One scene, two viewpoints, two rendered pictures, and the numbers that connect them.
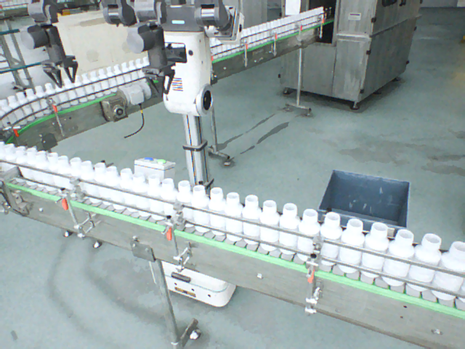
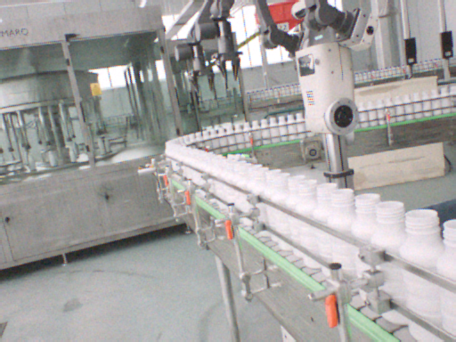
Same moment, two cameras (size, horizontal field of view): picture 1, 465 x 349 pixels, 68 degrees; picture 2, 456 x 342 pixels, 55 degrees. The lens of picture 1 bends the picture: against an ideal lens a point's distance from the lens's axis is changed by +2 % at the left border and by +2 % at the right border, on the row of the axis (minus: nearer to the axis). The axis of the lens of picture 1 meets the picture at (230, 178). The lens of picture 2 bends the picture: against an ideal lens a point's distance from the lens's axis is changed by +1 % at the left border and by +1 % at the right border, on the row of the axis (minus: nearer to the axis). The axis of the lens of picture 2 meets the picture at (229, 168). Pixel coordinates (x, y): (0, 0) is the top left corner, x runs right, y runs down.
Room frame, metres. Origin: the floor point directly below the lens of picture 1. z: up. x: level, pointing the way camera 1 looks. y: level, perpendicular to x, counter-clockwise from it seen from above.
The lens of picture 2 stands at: (-0.02, -0.92, 1.35)
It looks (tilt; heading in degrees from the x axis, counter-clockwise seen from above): 9 degrees down; 47
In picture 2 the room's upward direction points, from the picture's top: 10 degrees counter-clockwise
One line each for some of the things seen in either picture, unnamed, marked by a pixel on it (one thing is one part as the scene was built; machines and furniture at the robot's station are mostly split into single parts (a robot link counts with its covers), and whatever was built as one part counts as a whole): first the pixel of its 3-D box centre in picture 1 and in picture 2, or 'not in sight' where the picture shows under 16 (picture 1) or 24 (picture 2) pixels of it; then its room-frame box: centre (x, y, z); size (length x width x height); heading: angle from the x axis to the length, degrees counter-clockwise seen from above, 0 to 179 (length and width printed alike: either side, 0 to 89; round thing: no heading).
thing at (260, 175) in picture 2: (308, 235); (266, 201); (0.74, -0.21, 1.08); 0.06 x 0.06 x 0.17
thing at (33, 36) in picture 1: (38, 27); (187, 45); (1.28, 0.61, 1.60); 0.12 x 0.09 x 0.12; 155
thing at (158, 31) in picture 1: (153, 37); (222, 30); (1.10, 0.20, 1.58); 0.07 x 0.06 x 0.07; 155
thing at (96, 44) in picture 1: (104, 60); (385, 133); (5.11, 1.68, 0.59); 1.10 x 0.62 x 1.18; 135
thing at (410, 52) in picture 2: not in sight; (409, 52); (6.87, 2.04, 1.55); 0.17 x 0.15 x 0.42; 135
